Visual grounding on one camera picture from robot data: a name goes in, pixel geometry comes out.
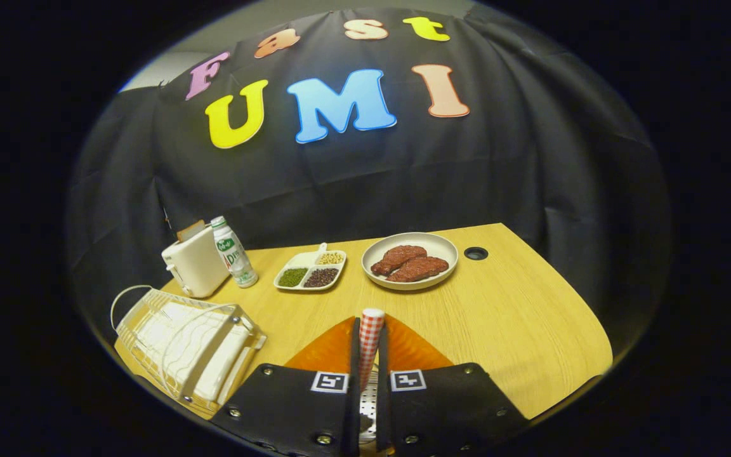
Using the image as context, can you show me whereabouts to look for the white toaster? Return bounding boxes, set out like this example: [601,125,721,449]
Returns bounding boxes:
[161,225,232,299]

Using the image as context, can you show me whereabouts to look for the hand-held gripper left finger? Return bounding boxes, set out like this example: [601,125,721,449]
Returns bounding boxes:
[210,316,361,457]

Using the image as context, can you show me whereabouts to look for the white divided tray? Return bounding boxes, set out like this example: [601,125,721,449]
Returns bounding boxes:
[273,242,347,292]

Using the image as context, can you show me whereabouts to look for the beige plate with meat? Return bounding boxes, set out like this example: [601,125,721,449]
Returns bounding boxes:
[362,232,459,291]

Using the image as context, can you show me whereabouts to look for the dark red beans pile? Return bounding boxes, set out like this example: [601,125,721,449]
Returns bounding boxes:
[303,267,339,288]

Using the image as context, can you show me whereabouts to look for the checkered handle spoon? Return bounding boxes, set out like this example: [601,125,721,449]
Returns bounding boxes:
[358,308,385,393]

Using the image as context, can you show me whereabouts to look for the black backdrop cloth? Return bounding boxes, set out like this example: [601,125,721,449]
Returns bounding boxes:
[67,8,671,356]

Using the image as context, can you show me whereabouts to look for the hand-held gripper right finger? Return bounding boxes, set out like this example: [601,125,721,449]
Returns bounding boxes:
[375,314,531,457]

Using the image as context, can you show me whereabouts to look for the red meat slice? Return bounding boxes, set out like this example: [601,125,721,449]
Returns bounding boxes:
[386,256,450,283]
[371,245,428,277]

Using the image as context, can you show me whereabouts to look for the white wire dish rack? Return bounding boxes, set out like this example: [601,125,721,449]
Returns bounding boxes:
[110,285,268,413]

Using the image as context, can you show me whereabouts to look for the white green label bottle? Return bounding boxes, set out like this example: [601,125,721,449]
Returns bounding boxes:
[210,216,259,289]

